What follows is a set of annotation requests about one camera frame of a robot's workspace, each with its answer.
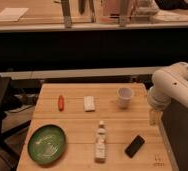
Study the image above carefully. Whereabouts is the green plate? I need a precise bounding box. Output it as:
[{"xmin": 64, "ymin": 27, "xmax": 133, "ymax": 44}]
[{"xmin": 27, "ymin": 124, "xmax": 67, "ymax": 165}]

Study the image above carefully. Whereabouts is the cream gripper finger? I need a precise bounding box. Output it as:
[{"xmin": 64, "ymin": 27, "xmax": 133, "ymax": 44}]
[{"xmin": 150, "ymin": 109, "xmax": 161, "ymax": 126}]

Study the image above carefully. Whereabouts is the white paper sheet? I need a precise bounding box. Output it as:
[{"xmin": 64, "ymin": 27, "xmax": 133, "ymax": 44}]
[{"xmin": 0, "ymin": 8, "xmax": 28, "ymax": 22}]

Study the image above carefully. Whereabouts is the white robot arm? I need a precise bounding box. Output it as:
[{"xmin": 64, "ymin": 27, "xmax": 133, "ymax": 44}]
[{"xmin": 147, "ymin": 62, "xmax": 188, "ymax": 125}]

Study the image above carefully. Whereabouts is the white plastic bottle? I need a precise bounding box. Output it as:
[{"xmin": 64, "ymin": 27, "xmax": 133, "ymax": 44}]
[{"xmin": 94, "ymin": 120, "xmax": 106, "ymax": 163}]

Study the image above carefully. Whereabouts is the white ceramic cup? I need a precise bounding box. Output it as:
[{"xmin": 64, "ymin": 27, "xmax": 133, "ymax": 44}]
[{"xmin": 117, "ymin": 87, "xmax": 134, "ymax": 109}]

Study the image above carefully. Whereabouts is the black smartphone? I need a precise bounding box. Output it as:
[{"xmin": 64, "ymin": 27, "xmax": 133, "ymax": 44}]
[{"xmin": 125, "ymin": 135, "xmax": 145, "ymax": 158}]

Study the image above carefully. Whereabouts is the white sponge block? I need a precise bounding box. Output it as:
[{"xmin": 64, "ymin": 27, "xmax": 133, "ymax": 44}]
[{"xmin": 84, "ymin": 96, "xmax": 95, "ymax": 112}]

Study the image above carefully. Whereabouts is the red pepper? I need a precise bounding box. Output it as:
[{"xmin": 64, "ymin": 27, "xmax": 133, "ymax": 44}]
[{"xmin": 58, "ymin": 95, "xmax": 64, "ymax": 111}]

